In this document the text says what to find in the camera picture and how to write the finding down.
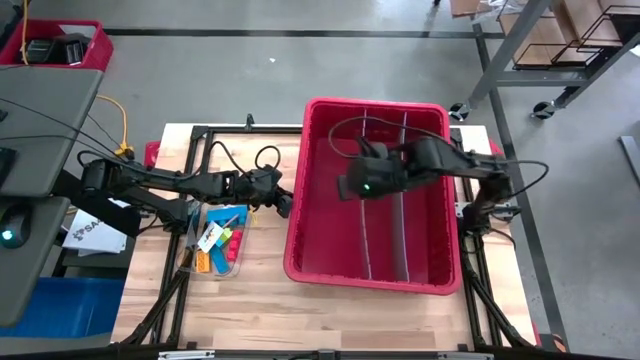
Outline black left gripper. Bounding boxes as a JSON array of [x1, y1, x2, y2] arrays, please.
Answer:
[[234, 167, 295, 219]]

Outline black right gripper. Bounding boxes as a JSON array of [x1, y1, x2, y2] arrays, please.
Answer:
[[337, 155, 407, 202]]

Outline large red plastic bin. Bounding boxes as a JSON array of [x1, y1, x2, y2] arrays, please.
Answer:
[[282, 96, 464, 297]]

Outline grey plastic divider panel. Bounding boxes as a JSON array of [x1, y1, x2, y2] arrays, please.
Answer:
[[388, 110, 412, 284], [359, 107, 375, 281]]

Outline wide blue toy block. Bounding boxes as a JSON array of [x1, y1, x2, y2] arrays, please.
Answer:
[[206, 204, 250, 227]]

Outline red studded toy block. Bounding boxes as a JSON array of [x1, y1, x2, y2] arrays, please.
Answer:
[[226, 229, 244, 263]]

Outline clear plastic tray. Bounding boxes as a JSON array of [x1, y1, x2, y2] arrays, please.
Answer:
[[175, 201, 253, 279]]

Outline white printed card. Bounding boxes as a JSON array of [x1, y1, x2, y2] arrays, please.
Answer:
[[196, 221, 225, 254]]

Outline long blue toy block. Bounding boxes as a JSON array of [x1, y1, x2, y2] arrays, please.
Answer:
[[209, 244, 232, 276]]

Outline black cart caster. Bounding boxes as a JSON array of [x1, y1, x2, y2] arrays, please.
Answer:
[[448, 101, 472, 123], [530, 100, 557, 122]]

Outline black floor tape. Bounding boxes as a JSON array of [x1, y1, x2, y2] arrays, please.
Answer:
[[102, 28, 506, 40], [472, 22, 572, 352]]

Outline black support bar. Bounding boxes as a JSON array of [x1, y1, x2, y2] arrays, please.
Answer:
[[51, 169, 144, 239]]

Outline white printed paper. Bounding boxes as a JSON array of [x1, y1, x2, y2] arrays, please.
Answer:
[[61, 196, 129, 255]]

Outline cardboard box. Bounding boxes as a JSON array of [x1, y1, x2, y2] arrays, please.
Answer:
[[449, 0, 497, 19]]

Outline red plastic basket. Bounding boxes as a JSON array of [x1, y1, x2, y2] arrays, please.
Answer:
[[0, 18, 115, 73]]

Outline wooden cart boards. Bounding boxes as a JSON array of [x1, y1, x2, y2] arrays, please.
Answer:
[[499, 0, 640, 67]]

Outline grey desk panel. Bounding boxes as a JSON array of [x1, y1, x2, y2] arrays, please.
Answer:
[[0, 195, 72, 329], [0, 64, 104, 199]]

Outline blue plastic crate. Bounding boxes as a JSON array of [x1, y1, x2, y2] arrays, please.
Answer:
[[0, 277, 126, 339]]

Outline white paper sheet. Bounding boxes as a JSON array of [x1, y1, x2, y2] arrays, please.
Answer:
[[58, 23, 97, 39]]

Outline black computer mouse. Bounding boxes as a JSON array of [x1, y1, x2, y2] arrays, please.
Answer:
[[0, 204, 33, 250]]

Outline black devices in basket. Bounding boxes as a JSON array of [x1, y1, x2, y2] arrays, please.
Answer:
[[25, 32, 92, 67]]

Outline grey metal bar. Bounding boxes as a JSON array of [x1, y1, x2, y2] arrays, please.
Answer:
[[618, 134, 640, 187]]

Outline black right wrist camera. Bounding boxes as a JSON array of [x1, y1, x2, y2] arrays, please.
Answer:
[[355, 137, 390, 160]]

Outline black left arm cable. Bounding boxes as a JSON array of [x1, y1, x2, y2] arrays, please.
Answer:
[[207, 140, 282, 176]]

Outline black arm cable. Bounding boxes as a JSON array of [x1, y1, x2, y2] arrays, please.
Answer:
[[499, 159, 551, 199], [207, 140, 282, 176]]

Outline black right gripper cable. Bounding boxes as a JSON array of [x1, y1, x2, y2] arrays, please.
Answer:
[[327, 115, 452, 161]]

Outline black aluminium rig frame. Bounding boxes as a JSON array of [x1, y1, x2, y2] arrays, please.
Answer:
[[119, 113, 544, 351]]

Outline yellow cable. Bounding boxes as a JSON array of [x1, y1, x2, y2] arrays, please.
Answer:
[[96, 94, 137, 159], [19, 0, 31, 67]]

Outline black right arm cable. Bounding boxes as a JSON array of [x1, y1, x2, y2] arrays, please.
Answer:
[[499, 159, 551, 199]]

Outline grey metal cart frame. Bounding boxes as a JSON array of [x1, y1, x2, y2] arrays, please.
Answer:
[[466, 0, 640, 109]]

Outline black wire rack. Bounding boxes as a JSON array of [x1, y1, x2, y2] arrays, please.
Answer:
[[511, 4, 640, 70]]

